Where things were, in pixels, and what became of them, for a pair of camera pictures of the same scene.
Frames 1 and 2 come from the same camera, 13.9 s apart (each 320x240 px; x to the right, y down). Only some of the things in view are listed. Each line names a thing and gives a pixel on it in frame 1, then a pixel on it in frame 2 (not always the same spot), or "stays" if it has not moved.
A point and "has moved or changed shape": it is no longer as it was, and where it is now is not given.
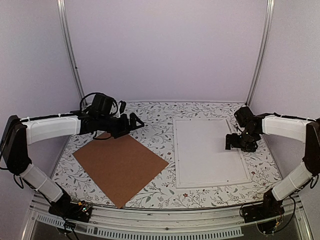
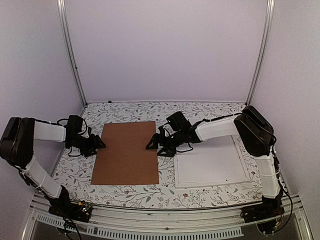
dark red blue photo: [202, 156] stays
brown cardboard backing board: [124, 167] has moved or changed shape
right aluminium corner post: [270, 11] stays
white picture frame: [200, 156] stays
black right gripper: [250, 148] → [154, 139]
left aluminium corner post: [69, 50] stays
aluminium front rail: [206, 221] stays
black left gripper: [125, 128] → [95, 144]
